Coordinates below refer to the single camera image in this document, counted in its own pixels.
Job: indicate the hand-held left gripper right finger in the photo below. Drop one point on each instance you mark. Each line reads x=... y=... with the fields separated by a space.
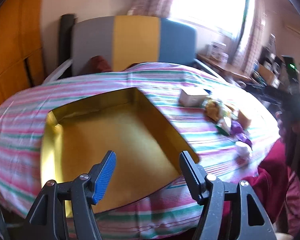
x=190 y=175

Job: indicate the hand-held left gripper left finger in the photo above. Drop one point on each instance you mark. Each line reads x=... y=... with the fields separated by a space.
x=105 y=177

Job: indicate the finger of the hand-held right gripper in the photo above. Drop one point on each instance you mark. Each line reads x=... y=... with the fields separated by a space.
x=267 y=88
x=275 y=97

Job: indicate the yellow sponge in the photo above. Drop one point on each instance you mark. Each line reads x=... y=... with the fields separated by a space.
x=245 y=118

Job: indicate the gold metal tin box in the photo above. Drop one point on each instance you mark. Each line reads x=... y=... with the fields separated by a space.
x=120 y=140

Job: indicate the purple cloth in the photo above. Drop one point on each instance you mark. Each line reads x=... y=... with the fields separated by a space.
x=237 y=128

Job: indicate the white round object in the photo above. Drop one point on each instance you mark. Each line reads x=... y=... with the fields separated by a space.
x=242 y=150

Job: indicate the brown plush toy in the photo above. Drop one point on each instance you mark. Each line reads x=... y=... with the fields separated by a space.
x=212 y=108

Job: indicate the cream cardboard box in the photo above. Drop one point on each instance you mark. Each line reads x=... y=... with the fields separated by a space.
x=192 y=97

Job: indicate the person's right forearm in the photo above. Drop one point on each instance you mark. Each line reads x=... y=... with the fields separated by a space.
x=296 y=142

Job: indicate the brown cardboard box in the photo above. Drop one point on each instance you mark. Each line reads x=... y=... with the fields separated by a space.
x=266 y=73

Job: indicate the wooden desk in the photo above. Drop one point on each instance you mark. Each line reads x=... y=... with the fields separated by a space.
x=222 y=66

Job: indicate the white carton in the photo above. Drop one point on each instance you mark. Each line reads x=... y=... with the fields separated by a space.
x=216 y=48

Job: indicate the person's maroon clothing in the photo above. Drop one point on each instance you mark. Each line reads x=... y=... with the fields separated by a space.
x=275 y=180

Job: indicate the striped tablecloth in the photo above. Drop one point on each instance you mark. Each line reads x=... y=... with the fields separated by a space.
x=77 y=92

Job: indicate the window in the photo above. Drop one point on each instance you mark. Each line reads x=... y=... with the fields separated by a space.
x=210 y=2

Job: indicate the maroon cushion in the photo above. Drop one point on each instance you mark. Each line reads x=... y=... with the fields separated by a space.
x=100 y=65

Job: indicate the grey yellow blue sofa chair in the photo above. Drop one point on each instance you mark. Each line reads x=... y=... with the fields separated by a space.
x=137 y=40

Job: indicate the black rolled mat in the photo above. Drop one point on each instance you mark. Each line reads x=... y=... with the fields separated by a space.
x=65 y=40

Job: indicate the wooden wardrobe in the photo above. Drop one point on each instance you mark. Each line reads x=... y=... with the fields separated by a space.
x=12 y=42

